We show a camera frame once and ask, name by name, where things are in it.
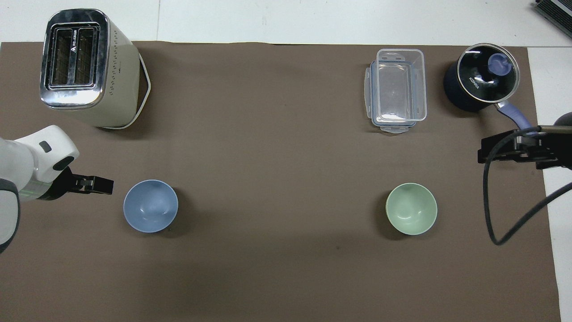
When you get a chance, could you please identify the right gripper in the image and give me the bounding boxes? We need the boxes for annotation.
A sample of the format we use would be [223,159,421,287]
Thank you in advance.
[534,132,572,170]

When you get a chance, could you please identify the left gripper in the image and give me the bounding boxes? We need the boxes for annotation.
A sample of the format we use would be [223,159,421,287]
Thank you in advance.
[44,166,85,201]

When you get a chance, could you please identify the blue bowl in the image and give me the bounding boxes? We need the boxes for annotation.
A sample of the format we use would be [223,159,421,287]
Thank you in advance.
[123,179,179,233]

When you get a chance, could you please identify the green bowl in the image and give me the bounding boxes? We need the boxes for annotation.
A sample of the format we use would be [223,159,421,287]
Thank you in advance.
[386,182,438,236]

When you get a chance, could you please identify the glass pot lid, purple knob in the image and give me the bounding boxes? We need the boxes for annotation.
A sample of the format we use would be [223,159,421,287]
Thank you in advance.
[458,43,522,103]

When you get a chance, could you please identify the cream and chrome toaster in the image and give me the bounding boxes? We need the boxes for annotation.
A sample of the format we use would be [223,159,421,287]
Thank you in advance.
[39,8,152,131]

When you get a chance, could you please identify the dark grey ribbed object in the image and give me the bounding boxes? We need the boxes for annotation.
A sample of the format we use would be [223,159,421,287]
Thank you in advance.
[534,0,572,26]

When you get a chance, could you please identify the clear container lid with clips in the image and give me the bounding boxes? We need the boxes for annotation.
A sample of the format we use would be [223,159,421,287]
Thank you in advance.
[364,61,423,134]

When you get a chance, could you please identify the clear plastic container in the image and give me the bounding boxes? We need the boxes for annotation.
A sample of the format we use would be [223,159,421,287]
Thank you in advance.
[375,48,428,124]

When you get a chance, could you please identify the black cable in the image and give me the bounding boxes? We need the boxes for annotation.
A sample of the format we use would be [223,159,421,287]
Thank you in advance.
[482,127,572,246]

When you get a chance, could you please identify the dark blue pot, purple handle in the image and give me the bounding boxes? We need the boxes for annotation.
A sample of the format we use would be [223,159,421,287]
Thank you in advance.
[443,43,535,131]

